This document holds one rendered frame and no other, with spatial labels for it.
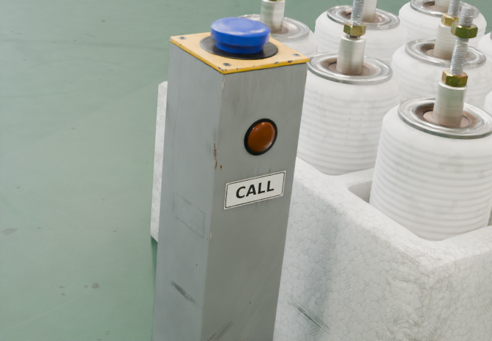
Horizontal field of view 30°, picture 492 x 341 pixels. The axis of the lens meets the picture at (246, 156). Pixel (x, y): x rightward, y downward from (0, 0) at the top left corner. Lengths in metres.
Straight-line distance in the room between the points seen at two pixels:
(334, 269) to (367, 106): 0.14
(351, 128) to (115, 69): 0.77
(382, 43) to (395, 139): 0.24
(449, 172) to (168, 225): 0.21
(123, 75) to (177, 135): 0.82
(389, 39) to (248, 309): 0.36
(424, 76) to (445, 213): 0.18
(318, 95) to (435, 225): 0.15
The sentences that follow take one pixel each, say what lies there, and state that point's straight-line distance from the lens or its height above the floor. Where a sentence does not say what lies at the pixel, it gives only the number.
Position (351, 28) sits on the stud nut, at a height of 0.29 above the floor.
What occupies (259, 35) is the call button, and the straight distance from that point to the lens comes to 0.61.
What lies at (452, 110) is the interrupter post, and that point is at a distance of 0.71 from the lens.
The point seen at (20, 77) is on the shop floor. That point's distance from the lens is 1.44.
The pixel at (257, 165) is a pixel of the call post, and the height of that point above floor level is 0.24.
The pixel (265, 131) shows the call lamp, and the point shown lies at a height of 0.27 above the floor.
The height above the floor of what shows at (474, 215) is 0.19.
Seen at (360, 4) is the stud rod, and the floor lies 0.31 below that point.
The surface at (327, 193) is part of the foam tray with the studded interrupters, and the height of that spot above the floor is 0.18.
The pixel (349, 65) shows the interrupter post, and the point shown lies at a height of 0.26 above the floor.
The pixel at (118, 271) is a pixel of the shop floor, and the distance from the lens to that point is 0.95.
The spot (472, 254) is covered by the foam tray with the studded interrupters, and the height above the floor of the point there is 0.18.
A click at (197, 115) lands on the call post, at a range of 0.62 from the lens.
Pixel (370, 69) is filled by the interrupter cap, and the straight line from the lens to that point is 0.81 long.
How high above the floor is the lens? 0.51
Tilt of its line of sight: 25 degrees down
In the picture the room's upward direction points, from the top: 6 degrees clockwise
